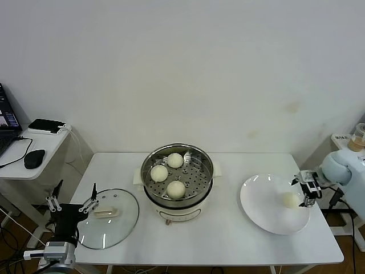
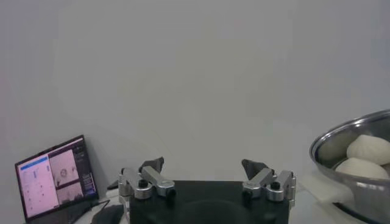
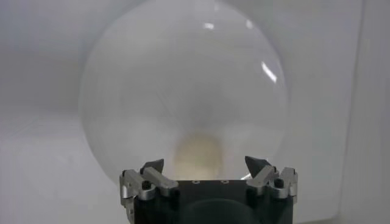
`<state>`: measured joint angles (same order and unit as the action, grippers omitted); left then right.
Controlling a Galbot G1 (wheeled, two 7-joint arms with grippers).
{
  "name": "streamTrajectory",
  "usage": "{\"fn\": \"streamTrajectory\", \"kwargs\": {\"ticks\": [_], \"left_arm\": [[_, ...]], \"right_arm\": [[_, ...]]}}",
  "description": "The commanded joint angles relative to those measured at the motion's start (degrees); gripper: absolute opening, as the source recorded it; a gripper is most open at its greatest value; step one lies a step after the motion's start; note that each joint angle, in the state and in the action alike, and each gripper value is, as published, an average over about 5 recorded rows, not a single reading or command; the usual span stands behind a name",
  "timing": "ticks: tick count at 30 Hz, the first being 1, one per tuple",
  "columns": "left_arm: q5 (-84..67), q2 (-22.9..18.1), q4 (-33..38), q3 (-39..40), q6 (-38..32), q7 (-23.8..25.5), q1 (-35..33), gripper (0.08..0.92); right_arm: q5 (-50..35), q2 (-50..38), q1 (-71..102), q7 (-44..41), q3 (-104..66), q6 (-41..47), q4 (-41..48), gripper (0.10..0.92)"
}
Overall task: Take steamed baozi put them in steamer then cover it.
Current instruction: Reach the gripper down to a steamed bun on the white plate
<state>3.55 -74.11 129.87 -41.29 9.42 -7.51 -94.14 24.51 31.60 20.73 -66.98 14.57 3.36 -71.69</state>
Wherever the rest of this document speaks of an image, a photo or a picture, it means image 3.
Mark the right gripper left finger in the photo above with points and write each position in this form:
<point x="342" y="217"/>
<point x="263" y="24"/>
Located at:
<point x="152" y="182"/>

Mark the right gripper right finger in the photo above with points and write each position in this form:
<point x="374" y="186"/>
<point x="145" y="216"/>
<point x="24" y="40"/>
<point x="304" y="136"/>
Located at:
<point x="268" y="181"/>

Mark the white round plate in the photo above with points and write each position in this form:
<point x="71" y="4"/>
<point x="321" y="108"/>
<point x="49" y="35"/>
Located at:
<point x="182" y="76"/>

